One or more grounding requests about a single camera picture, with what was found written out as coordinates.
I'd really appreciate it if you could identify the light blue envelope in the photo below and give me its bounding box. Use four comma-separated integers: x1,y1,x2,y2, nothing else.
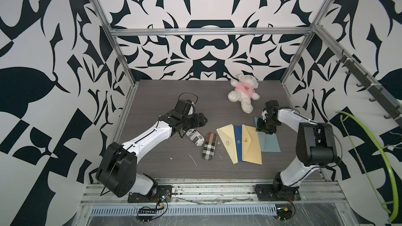
257,131,281,153

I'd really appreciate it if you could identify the tan envelope gold emblem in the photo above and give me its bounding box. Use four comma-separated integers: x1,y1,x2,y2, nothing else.
241,125,262,165

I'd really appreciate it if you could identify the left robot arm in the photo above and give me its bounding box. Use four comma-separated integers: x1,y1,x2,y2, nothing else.
96,99,208,198

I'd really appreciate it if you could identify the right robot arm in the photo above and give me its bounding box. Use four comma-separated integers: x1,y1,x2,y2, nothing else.
256,100,341,192

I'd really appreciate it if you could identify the dark blue envelope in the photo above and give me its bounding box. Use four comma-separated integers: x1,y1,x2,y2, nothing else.
233,126,242,162

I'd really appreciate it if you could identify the cream envelope left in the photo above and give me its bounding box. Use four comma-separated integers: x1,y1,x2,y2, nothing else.
216,124,238,164

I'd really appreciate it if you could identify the white black patterned glasses case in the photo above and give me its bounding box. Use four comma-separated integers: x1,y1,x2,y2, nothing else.
185,129,205,146

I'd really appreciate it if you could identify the brown plaid glasses case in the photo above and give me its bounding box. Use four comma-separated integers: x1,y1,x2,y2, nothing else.
202,132,217,161

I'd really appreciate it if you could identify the white plush bear pink shirt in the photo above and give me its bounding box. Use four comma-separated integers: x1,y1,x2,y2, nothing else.
228,74,260,114

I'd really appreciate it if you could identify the right black connector board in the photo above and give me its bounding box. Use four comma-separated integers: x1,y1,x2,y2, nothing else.
275,207,294,222

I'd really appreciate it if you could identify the black connector board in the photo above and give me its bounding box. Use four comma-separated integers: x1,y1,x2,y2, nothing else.
136,206,164,223
275,207,294,222

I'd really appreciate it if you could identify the left black connector board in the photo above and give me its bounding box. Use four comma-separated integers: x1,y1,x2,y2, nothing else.
136,206,164,223

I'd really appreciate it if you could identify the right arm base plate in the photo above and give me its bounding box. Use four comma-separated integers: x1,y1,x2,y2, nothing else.
254,184,301,202

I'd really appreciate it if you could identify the black hook rail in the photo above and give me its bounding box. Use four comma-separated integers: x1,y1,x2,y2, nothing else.
337,49,402,127

